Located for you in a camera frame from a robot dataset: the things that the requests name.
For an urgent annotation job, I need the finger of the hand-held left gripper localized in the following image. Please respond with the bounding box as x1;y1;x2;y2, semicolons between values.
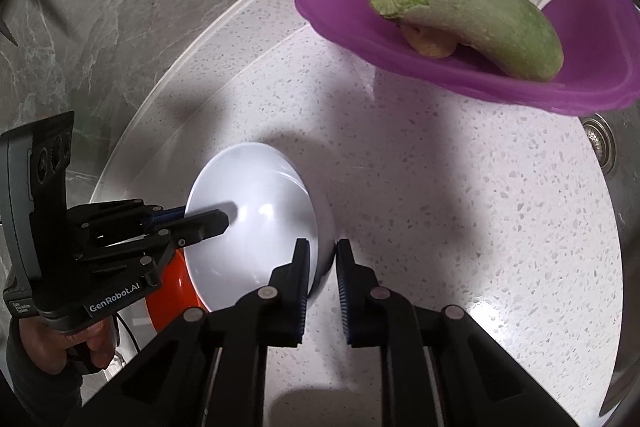
75;201;188;239
80;209;230;288

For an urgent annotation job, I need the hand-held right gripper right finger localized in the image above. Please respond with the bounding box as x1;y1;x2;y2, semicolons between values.
335;238;576;427

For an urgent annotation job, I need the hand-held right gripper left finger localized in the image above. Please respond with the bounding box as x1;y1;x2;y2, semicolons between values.
75;238;312;427

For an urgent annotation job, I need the small white bowl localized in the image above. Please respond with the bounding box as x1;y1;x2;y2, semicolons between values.
184;142;337;314

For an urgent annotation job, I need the person's left forearm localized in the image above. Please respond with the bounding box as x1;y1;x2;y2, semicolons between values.
0;319;85;427

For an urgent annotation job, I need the person's left hand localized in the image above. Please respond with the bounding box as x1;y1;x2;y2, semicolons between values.
30;319;121;375

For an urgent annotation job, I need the orange bowl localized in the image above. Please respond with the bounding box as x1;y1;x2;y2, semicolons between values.
145;252;207;333

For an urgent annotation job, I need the purple plastic bowl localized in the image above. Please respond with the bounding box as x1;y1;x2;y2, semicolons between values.
290;0;640;116

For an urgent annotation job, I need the brown vegetable piece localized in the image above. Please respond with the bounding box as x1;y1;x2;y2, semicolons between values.
402;24;457;58

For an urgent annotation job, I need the stainless steel sink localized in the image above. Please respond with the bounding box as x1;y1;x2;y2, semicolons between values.
580;104;640;423

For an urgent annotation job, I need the large green radish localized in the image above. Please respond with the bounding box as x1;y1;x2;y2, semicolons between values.
365;0;565;82

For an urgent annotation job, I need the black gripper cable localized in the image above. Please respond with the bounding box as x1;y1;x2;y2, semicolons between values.
114;313;146;355

